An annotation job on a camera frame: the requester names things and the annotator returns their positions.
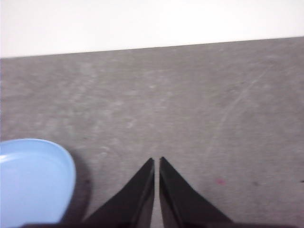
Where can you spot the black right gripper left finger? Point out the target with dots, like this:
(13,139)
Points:
(135,202)

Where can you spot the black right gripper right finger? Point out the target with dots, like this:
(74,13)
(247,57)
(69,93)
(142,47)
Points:
(180,204)

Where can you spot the blue plate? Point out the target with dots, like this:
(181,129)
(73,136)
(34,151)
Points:
(33,180)

